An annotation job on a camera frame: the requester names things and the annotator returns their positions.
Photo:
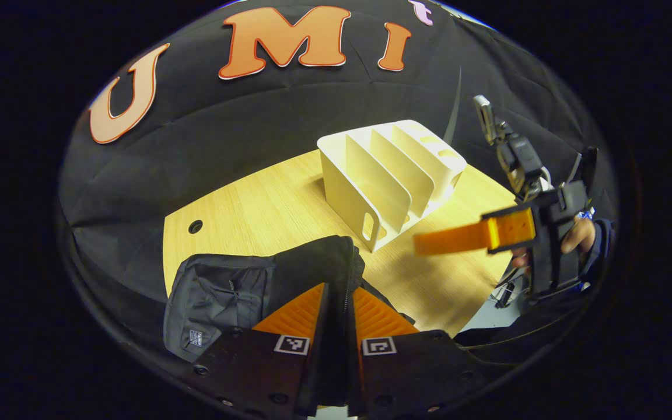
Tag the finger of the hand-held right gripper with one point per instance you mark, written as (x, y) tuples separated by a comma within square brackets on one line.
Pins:
[(458, 238)]

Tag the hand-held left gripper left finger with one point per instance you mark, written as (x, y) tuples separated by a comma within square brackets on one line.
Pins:
[(319, 373)]

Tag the black schoolbag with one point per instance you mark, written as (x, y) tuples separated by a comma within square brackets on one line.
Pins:
[(225, 291)]

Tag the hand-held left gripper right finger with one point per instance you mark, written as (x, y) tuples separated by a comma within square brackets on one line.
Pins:
[(356, 379)]

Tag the white plastic bookshelf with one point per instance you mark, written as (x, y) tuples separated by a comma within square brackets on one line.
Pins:
[(347, 192)]

